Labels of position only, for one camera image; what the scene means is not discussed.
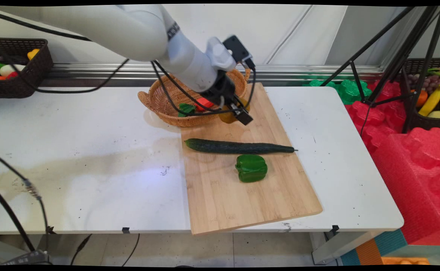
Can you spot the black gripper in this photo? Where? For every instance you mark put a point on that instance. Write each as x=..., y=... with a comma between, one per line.
x=221, y=90

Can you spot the toy carrot with green top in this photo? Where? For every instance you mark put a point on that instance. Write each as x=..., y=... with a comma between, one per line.
x=204, y=103

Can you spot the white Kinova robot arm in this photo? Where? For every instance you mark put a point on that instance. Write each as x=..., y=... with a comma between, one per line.
x=129, y=30

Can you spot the long dark green cucumber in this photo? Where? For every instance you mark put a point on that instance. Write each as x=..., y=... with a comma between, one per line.
x=238, y=147

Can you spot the green bell pepper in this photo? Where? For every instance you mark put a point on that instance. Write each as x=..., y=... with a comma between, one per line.
x=251, y=168

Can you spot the wooden cutting board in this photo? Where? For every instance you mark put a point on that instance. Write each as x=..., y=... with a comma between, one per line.
x=238, y=199

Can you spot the green foam mat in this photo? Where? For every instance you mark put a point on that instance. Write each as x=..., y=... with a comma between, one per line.
x=349, y=90

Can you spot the black tape piece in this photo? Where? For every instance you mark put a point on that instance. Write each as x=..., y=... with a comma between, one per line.
x=125, y=230
x=50, y=230
x=335, y=228

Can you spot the white table leg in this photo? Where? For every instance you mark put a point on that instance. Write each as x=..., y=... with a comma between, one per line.
x=336, y=248

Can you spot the black tripod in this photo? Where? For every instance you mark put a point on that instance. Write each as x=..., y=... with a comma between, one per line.
x=404, y=52

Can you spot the dark brown fruit basket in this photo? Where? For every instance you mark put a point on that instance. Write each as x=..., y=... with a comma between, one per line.
x=417, y=121

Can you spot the orange toy fruit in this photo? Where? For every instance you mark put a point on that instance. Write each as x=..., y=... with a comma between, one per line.
x=422, y=98

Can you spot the large red foam mat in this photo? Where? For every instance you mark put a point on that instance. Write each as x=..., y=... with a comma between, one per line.
x=411, y=180

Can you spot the yellow toy banana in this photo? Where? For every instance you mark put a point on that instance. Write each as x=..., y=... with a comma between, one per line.
x=430, y=101

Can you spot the purple toy grapes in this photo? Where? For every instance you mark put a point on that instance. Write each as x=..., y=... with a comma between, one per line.
x=428, y=82

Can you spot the teal and orange floor mat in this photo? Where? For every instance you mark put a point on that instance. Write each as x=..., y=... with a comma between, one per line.
x=389, y=242

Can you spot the pale yellow toy fruit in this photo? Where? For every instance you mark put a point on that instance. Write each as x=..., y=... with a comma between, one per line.
x=438, y=114

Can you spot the red and green toy vegetable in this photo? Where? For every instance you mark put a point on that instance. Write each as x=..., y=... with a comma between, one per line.
x=439, y=72

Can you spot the dark brown plastic basket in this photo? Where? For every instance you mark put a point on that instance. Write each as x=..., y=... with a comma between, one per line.
x=28, y=79

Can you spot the small yellow toy vegetable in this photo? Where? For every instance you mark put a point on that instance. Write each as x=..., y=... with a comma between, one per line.
x=32, y=54

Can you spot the orange foam piece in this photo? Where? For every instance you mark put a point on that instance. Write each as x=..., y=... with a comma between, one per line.
x=404, y=261

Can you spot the small red toy vegetable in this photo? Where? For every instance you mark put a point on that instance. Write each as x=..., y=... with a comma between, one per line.
x=12, y=74

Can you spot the white toy vegetable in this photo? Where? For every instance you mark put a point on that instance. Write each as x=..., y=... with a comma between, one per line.
x=12, y=69

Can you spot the grey object under table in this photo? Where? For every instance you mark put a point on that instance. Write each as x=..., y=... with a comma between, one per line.
x=24, y=259

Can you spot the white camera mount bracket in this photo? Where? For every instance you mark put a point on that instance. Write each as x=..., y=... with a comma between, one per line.
x=220, y=54

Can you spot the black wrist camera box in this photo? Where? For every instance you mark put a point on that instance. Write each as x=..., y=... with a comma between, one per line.
x=238, y=51

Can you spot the aluminium wall rail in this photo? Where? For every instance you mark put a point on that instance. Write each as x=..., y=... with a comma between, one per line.
x=299, y=71

